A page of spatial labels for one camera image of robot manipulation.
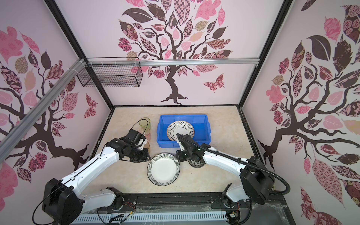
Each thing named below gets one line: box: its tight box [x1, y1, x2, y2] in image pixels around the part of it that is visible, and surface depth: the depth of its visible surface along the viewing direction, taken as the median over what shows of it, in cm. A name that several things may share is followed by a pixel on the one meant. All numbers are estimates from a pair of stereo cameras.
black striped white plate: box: [146, 152, 181, 187], surface depth 85 cm
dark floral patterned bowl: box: [187, 158, 205, 168], surface depth 84 cm
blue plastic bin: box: [156, 114, 212, 149], surface depth 106 cm
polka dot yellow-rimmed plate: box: [166, 120, 195, 142], surface depth 106 cm
